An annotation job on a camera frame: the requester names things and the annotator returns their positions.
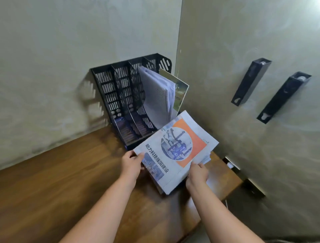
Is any white dotted document folder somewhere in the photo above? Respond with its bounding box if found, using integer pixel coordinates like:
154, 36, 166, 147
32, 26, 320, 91
138, 66, 176, 130

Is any person's right hand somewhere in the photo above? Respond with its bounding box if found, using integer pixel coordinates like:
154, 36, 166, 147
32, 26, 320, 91
186, 162, 209, 191

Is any person's right forearm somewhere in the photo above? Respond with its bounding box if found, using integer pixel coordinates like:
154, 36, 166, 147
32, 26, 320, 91
186, 181, 265, 243

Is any booklet with green photo cover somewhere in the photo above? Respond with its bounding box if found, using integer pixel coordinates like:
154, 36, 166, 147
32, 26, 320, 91
159, 68, 189, 113

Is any newspaper with orange print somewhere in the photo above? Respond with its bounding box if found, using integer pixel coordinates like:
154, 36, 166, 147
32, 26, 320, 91
133, 110, 219, 195

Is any person's left forearm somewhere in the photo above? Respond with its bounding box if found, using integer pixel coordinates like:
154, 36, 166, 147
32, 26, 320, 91
59, 174, 137, 243

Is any black wall-mounted bracket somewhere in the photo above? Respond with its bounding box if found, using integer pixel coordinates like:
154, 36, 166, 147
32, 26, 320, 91
257, 72, 312, 124
231, 58, 272, 107

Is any person's left hand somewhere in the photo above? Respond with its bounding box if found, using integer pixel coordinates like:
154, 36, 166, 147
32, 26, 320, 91
121, 150, 145, 183

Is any black plastic file rack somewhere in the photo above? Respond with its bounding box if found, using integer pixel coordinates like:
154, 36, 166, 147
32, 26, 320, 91
90, 53, 178, 151

